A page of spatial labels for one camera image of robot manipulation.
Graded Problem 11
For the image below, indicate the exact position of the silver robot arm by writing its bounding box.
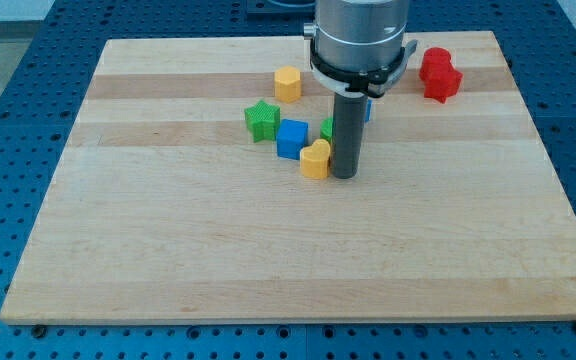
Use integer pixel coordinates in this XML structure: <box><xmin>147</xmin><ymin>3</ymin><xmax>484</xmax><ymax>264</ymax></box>
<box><xmin>304</xmin><ymin>0</ymin><xmax>409</xmax><ymax>72</ymax></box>

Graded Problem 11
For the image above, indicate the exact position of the green star block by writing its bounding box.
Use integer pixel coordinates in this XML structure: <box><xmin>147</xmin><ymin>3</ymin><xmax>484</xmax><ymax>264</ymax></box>
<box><xmin>244</xmin><ymin>100</ymin><xmax>280</xmax><ymax>142</ymax></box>

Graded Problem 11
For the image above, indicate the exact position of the yellow hexagon block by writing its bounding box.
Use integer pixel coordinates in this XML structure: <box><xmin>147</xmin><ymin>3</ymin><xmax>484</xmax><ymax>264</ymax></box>
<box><xmin>274</xmin><ymin>66</ymin><xmax>302</xmax><ymax>103</ymax></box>

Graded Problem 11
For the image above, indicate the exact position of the red star block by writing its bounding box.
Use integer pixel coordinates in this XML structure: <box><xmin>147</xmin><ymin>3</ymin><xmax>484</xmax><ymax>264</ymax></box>
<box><xmin>420</xmin><ymin>66</ymin><xmax>463</xmax><ymax>103</ymax></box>

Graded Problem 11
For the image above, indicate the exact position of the yellow heart block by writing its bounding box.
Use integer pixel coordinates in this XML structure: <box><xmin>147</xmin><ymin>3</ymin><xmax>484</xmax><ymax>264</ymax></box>
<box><xmin>300</xmin><ymin>139</ymin><xmax>331</xmax><ymax>180</ymax></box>

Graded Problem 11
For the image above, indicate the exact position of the blue cube block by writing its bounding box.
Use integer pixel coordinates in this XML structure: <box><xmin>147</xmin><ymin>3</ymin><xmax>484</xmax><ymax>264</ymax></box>
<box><xmin>276</xmin><ymin>119</ymin><xmax>309</xmax><ymax>160</ymax></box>

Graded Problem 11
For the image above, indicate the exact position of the green round block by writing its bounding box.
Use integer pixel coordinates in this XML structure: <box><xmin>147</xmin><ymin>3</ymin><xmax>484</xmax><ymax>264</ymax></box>
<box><xmin>319</xmin><ymin>117</ymin><xmax>334</xmax><ymax>143</ymax></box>

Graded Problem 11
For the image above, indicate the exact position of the wooden board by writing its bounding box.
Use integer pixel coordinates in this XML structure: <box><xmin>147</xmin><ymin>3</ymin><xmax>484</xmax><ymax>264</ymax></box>
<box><xmin>0</xmin><ymin>31</ymin><xmax>576</xmax><ymax>325</ymax></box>

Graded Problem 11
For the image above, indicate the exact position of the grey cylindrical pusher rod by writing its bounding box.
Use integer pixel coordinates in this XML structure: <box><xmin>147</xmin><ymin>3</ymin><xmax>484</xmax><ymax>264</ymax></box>
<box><xmin>331</xmin><ymin>94</ymin><xmax>368</xmax><ymax>179</ymax></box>

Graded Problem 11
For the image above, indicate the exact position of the blue block behind rod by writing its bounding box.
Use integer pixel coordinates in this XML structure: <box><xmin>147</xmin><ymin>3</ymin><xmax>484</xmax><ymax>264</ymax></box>
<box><xmin>364</xmin><ymin>99</ymin><xmax>372</xmax><ymax>123</ymax></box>

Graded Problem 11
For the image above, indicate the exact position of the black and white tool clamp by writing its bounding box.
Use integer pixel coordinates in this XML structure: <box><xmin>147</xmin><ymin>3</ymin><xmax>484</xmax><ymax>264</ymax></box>
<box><xmin>309</xmin><ymin>39</ymin><xmax>418</xmax><ymax>98</ymax></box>

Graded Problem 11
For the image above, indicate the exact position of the red cylinder block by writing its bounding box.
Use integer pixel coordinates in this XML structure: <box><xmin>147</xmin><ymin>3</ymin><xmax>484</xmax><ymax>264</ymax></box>
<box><xmin>419</xmin><ymin>47</ymin><xmax>452</xmax><ymax>82</ymax></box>

